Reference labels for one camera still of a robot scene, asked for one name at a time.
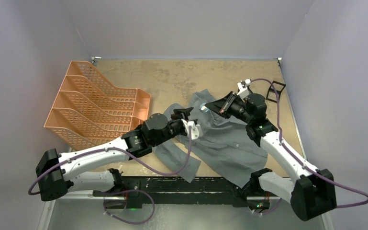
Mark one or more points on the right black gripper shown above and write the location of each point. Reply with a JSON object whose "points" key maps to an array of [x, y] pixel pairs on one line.
{"points": [[223, 106]]}

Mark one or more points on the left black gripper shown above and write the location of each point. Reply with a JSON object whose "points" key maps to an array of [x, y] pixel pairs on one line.
{"points": [[185, 112]]}

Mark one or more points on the grey button-up shirt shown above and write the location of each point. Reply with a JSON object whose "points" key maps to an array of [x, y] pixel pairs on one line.
{"points": [[224, 147]]}

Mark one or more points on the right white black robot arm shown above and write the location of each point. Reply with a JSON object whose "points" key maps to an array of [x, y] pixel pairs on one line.
{"points": [[308, 190]]}

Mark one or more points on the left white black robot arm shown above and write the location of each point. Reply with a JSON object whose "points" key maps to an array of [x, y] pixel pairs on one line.
{"points": [[58, 174]]}

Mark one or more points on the orange plastic file organizer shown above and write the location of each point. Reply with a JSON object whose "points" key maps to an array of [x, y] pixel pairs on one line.
{"points": [[89, 110]]}

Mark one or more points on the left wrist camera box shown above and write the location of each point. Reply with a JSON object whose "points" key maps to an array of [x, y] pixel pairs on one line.
{"points": [[192, 130]]}

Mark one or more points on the right black display frame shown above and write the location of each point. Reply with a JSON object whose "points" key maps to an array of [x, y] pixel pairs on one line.
{"points": [[276, 88]]}

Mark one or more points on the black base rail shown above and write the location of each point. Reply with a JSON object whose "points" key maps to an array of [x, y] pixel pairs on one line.
{"points": [[134, 191]]}

